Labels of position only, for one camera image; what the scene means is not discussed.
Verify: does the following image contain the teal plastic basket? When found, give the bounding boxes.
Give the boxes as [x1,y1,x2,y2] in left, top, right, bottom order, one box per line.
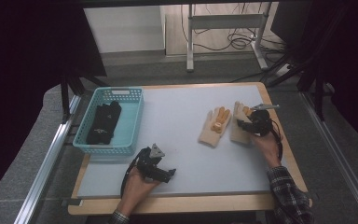
[72,86,145,156]

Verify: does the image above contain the hand-held gripper cable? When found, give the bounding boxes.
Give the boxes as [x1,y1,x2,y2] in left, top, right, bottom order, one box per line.
[119,148,145,198]
[269,119,284,162]

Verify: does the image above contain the white table mat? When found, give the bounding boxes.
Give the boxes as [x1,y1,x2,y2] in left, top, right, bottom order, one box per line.
[76,84,273,199]

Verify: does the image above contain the black tripod stand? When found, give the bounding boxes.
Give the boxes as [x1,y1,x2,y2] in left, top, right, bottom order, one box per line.
[59,72,110,124]

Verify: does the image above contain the white power strip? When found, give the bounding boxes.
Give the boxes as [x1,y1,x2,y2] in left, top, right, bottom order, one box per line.
[274,63,292,77]

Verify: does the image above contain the white metal desk frame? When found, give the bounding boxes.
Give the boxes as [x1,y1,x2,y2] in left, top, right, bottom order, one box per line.
[186,2,273,74]

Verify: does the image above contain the person's right hand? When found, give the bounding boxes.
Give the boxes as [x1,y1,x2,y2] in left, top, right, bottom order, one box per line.
[250,130,282,170]

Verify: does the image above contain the white panel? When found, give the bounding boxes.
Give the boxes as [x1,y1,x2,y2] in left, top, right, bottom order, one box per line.
[83,5,166,54]

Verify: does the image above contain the dark curtain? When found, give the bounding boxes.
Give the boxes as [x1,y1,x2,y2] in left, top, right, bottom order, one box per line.
[270,0,358,154]
[0,0,108,207]

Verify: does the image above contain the black glove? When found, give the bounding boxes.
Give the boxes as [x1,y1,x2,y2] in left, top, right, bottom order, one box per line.
[86,104,117,146]
[98,100,123,138]

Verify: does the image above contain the right hand-held gripper cable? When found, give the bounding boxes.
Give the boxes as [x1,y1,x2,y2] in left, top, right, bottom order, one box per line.
[269,119,284,162]

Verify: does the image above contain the black metal stand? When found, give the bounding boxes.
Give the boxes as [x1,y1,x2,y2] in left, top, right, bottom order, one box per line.
[264,54,328,123]

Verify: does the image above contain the left hand-held gripper cable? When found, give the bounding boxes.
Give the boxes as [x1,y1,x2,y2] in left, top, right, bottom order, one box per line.
[119,148,145,198]

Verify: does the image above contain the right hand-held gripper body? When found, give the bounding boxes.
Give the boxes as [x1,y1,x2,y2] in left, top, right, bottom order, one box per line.
[247,103,280,138]

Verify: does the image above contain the beige glove with orange palm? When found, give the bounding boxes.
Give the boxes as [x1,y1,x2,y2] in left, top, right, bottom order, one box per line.
[229,101,256,146]
[198,106,232,148]

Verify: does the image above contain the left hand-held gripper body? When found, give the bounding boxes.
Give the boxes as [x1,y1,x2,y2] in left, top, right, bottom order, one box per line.
[135,143,171,183]

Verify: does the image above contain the black floor cables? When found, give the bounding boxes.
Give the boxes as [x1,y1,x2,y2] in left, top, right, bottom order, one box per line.
[180,2,291,54]

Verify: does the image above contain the aluminium rail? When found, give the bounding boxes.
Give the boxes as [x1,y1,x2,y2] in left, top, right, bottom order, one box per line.
[13,93,82,224]
[299,91,358,224]

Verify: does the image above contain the person's left hand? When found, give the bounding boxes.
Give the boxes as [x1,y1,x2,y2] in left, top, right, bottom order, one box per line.
[117,167,161,217]

